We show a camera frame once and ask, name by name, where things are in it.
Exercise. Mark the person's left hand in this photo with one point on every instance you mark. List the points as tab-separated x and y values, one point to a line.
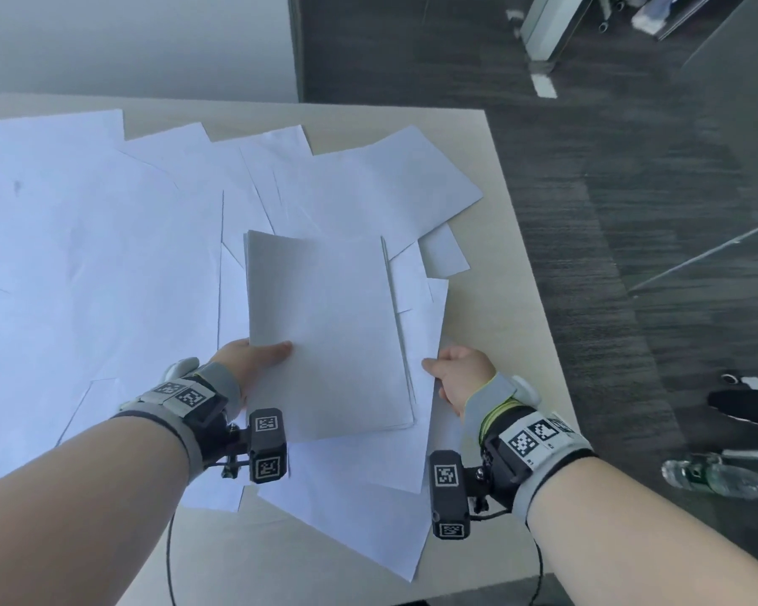
253	366

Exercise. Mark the clear plastic water bottle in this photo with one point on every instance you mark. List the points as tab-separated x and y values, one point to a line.
720	478

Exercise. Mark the grey office chair base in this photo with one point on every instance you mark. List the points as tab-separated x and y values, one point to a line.
606	21

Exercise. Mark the person's right hand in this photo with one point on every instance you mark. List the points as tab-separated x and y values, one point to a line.
464	375

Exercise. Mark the person's left forearm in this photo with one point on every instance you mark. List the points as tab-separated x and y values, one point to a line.
76	498

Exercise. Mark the stack of white sheets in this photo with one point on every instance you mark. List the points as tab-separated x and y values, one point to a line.
328	334

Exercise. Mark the light wooden table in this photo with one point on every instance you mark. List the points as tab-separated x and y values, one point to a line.
511	277

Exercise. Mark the person's right forearm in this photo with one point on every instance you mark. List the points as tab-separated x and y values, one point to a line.
644	530

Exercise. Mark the white pillar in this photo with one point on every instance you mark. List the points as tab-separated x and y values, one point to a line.
549	25

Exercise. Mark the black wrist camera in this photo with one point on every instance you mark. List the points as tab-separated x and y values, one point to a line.
267	444
450	495

